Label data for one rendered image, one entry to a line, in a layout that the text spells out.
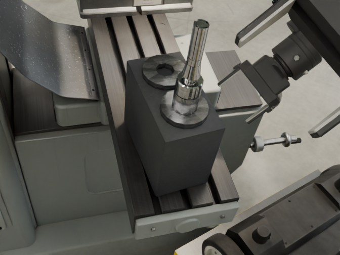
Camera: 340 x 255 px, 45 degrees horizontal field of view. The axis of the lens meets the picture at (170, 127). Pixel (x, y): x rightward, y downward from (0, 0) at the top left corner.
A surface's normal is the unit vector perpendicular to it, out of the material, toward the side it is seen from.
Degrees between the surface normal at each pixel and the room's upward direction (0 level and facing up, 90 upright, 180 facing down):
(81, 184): 90
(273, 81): 51
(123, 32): 0
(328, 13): 36
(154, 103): 0
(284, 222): 0
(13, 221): 88
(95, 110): 90
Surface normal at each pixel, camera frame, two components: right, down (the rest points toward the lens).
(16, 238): 0.26, 0.63
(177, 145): 0.36, 0.74
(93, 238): 0.11, -0.64
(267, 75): -0.11, 0.16
